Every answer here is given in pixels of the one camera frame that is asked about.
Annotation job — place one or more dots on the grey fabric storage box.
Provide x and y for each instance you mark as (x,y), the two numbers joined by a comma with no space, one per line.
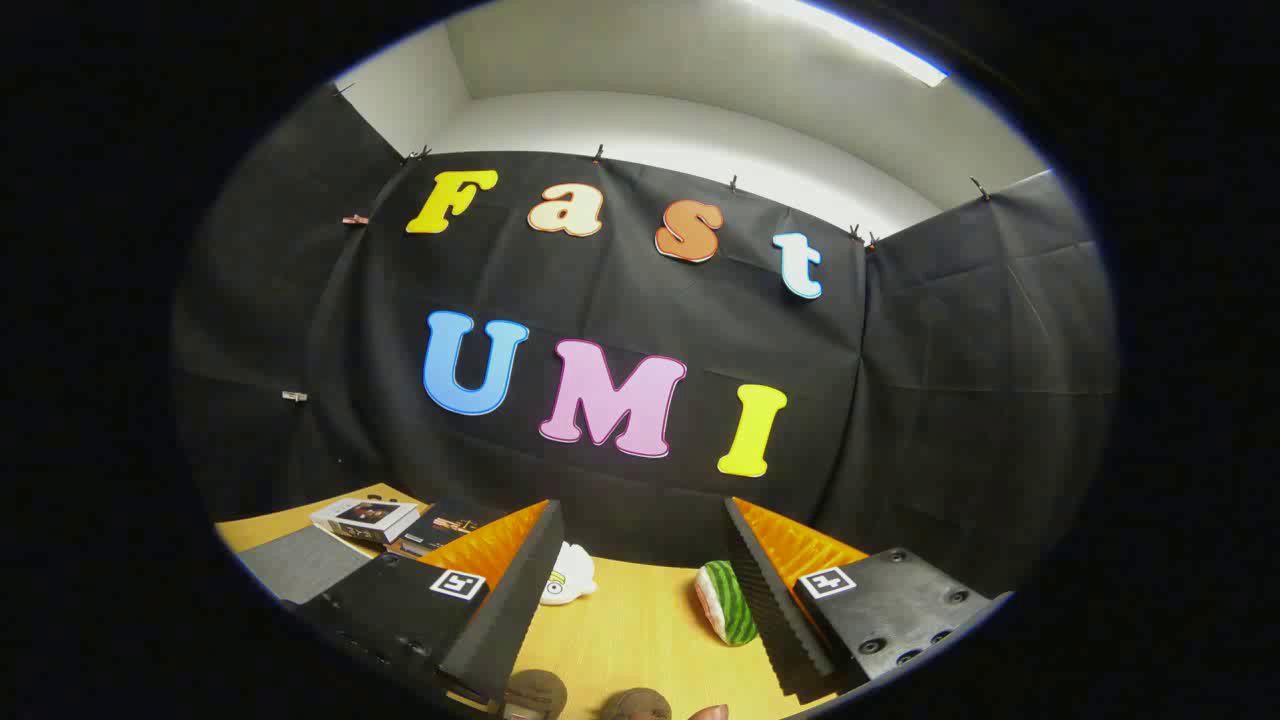
(300,565)

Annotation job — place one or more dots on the watermelon slice plush toy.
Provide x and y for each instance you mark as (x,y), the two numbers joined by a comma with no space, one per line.
(730,605)

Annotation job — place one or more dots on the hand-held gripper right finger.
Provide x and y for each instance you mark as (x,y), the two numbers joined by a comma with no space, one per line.
(770,610)

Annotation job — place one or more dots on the white plush toy with face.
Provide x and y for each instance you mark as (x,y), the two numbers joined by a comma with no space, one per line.
(568,580)

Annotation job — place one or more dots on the brown fluffy shoe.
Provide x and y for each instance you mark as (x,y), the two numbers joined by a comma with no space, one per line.
(535,692)
(637,706)

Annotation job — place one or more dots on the dark cover book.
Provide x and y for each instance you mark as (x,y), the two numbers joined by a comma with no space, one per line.
(450,525)

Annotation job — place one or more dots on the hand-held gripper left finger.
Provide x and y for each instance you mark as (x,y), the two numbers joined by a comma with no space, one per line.
(520,600)

